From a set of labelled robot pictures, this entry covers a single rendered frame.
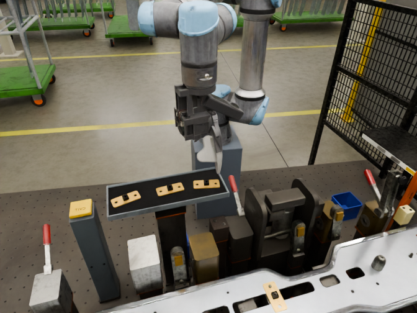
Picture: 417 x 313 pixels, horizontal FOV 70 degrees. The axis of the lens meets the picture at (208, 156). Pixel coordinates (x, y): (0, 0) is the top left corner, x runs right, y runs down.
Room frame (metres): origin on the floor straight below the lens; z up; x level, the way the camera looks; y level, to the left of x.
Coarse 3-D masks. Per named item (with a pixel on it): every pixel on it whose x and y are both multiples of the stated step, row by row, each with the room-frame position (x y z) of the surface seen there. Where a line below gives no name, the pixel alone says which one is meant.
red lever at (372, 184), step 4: (364, 172) 0.82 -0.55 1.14; (368, 172) 0.81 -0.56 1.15; (368, 176) 0.80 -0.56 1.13; (372, 176) 0.80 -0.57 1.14; (368, 180) 0.79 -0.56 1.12; (372, 180) 0.79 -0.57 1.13; (372, 184) 0.78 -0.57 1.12; (372, 188) 0.77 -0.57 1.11; (376, 188) 0.77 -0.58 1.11; (376, 192) 0.76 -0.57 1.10; (376, 196) 0.75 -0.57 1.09; (380, 196) 0.74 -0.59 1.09; (376, 200) 0.74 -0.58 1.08
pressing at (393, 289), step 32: (416, 224) 0.70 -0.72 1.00; (352, 256) 0.57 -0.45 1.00; (416, 256) 0.57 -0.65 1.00; (192, 288) 0.47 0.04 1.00; (224, 288) 0.47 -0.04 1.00; (256, 288) 0.47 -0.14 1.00; (320, 288) 0.47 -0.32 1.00; (352, 288) 0.47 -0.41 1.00; (384, 288) 0.47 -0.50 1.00; (416, 288) 0.47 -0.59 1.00
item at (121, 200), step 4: (132, 192) 0.69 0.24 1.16; (136, 192) 0.69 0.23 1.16; (120, 196) 0.67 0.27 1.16; (124, 196) 0.66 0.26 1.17; (128, 196) 0.67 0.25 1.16; (132, 196) 0.67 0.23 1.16; (136, 196) 0.67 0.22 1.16; (112, 200) 0.66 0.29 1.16; (116, 200) 0.66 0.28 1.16; (120, 200) 0.66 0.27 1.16; (124, 200) 0.65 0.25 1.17; (128, 200) 0.66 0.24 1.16; (132, 200) 0.66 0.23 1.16; (112, 204) 0.64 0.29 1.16; (116, 204) 0.64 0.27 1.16; (120, 204) 0.64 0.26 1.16
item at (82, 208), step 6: (72, 204) 0.64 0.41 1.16; (78, 204) 0.64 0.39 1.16; (84, 204) 0.64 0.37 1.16; (90, 204) 0.64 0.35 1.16; (72, 210) 0.62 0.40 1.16; (78, 210) 0.62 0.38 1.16; (84, 210) 0.62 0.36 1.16; (90, 210) 0.62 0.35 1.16; (72, 216) 0.59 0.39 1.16; (78, 216) 0.60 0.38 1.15
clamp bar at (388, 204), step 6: (390, 174) 0.72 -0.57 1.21; (396, 174) 0.73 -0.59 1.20; (390, 180) 0.71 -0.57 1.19; (396, 180) 0.73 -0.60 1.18; (402, 180) 0.69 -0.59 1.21; (384, 186) 0.72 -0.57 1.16; (390, 186) 0.71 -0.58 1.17; (396, 186) 0.72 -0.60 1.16; (384, 192) 0.72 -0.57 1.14; (390, 192) 0.72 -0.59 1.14; (396, 192) 0.71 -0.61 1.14; (384, 198) 0.71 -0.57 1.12; (390, 198) 0.72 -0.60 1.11; (384, 204) 0.70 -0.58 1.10; (390, 204) 0.71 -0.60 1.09; (384, 210) 0.69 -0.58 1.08; (390, 210) 0.70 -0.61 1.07
